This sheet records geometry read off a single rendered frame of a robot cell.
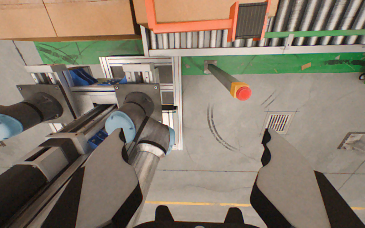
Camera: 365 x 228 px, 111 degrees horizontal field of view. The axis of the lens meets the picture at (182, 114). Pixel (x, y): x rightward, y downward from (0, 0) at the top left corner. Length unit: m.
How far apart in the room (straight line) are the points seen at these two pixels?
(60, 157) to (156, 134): 0.35
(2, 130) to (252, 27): 0.92
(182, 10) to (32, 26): 1.19
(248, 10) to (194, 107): 1.48
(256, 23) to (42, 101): 0.93
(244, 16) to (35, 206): 0.76
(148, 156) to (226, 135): 1.75
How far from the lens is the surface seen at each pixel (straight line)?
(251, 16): 0.44
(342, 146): 3.20
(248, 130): 2.19
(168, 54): 1.05
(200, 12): 0.70
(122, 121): 0.48
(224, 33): 1.12
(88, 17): 1.31
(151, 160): 0.47
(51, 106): 0.91
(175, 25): 0.42
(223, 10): 0.71
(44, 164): 0.62
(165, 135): 0.50
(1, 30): 1.78
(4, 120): 0.83
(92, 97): 0.91
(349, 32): 1.43
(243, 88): 0.67
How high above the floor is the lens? 1.63
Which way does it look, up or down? 63 degrees down
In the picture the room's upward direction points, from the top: 176 degrees counter-clockwise
